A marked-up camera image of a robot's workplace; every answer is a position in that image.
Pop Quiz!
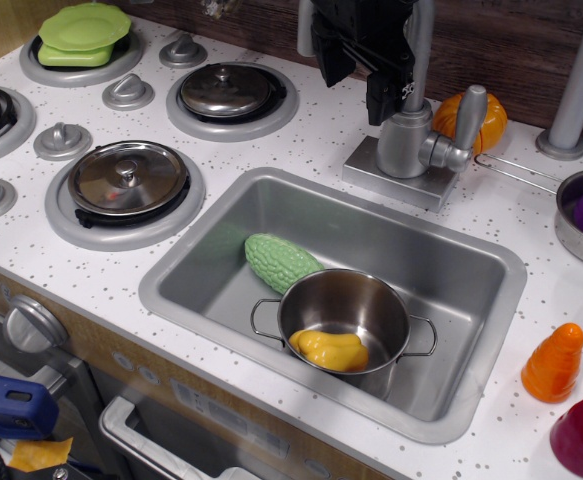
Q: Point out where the silver toy faucet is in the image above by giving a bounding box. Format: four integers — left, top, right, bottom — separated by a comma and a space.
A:
297, 1, 487, 212

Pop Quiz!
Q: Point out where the green toy plate upper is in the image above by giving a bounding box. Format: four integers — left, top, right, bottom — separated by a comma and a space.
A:
38, 2, 131, 52

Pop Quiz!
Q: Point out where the grey stove knob upper-middle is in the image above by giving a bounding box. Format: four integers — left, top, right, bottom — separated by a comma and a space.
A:
102, 73, 155, 111

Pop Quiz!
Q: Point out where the orange toy pumpkin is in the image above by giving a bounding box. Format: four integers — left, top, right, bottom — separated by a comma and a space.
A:
432, 93, 508, 154

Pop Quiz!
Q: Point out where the steel saucepan with handle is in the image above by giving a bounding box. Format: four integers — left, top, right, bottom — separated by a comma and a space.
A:
474, 153, 583, 261

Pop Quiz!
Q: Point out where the green toy plate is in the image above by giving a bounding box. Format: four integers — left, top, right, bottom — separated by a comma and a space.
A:
38, 44, 114, 68
38, 2, 131, 52

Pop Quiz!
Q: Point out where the steel pot lid rear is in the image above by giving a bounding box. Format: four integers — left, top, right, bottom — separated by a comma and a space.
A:
180, 64, 273, 118

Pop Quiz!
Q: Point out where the grey stove knob middle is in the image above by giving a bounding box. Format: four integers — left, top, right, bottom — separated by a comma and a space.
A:
33, 122, 93, 161

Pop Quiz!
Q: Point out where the small steel two-handled pot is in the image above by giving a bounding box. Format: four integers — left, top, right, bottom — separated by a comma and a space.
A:
250, 269, 438, 399

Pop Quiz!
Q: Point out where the grey oven door handle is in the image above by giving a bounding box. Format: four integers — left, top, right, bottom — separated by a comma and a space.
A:
98, 395, 262, 480

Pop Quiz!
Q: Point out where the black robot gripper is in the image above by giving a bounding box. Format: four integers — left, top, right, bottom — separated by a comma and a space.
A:
311, 0, 415, 126

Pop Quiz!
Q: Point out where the grey toy sink basin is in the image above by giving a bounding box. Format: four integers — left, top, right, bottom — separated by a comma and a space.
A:
139, 168, 527, 444

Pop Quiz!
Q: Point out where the green bumpy toy gourd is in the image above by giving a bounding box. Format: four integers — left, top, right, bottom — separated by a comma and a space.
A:
244, 233, 324, 294

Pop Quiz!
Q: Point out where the steel pot lid front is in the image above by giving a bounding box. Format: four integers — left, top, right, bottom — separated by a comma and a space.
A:
68, 140, 189, 217

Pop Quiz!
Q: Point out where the grey burner ring rear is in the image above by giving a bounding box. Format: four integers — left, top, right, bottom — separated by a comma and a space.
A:
165, 61, 300, 144

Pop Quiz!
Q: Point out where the blue plastic clamp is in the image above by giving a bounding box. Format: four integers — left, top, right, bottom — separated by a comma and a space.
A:
0, 376, 59, 440

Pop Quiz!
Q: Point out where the orange toy carrot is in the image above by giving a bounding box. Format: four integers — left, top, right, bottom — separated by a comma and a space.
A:
521, 323, 583, 403

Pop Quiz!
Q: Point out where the steel pot lid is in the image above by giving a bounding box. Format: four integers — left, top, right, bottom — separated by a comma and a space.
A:
68, 140, 189, 217
180, 64, 273, 118

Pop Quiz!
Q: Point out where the grey burner ring front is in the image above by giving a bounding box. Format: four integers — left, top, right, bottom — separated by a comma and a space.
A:
44, 144, 207, 253

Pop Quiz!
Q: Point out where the grey burner ring top-left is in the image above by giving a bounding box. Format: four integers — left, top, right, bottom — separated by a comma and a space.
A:
19, 30, 146, 89

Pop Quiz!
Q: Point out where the grey vertical pole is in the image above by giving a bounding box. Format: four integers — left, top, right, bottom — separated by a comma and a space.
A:
536, 37, 583, 161

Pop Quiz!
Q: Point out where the green toy plate lower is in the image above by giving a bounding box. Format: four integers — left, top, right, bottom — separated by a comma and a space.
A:
38, 44, 114, 68

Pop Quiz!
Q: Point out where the yellow toy bell pepper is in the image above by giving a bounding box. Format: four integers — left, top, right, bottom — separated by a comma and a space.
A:
289, 330, 369, 372

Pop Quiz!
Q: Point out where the grey stove knob top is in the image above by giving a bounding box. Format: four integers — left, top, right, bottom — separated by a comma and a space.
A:
159, 34, 208, 69

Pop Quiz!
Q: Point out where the grey oven dial knob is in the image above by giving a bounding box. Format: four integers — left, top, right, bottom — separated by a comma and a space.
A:
2, 295, 69, 354

